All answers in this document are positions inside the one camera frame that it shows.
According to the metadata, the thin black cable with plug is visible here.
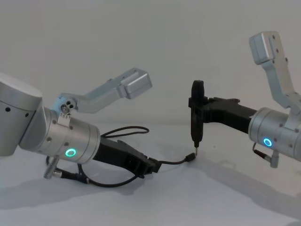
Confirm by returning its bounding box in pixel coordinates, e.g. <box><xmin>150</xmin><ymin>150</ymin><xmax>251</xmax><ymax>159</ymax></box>
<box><xmin>100</xmin><ymin>126</ymin><xmax>196</xmax><ymax>166</ymax></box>

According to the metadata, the black electric screwdriver tool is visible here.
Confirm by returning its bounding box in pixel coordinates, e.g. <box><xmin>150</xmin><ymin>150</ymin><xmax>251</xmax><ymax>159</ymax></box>
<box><xmin>189</xmin><ymin>80</ymin><xmax>208</xmax><ymax>156</ymax></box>

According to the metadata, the white table cloth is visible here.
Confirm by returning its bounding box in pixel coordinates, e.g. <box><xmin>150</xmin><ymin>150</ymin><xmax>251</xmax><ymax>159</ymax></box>
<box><xmin>0</xmin><ymin>117</ymin><xmax>301</xmax><ymax>226</ymax></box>

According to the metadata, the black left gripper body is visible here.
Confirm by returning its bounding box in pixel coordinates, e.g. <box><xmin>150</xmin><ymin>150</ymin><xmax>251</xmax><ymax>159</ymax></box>
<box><xmin>93</xmin><ymin>134</ymin><xmax>151</xmax><ymax>175</ymax></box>

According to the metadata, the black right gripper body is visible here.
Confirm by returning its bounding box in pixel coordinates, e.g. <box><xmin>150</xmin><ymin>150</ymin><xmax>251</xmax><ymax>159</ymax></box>
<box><xmin>205</xmin><ymin>97</ymin><xmax>257</xmax><ymax>136</ymax></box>

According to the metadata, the white curtain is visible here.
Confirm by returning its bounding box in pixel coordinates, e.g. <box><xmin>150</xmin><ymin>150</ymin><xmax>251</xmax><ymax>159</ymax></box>
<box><xmin>0</xmin><ymin>0</ymin><xmax>301</xmax><ymax>151</ymax></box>

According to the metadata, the thin dark wrist cable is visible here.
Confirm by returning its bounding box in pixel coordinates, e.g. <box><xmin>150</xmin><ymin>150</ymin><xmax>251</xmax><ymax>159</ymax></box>
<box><xmin>46</xmin><ymin>155</ymin><xmax>144</xmax><ymax>187</ymax></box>

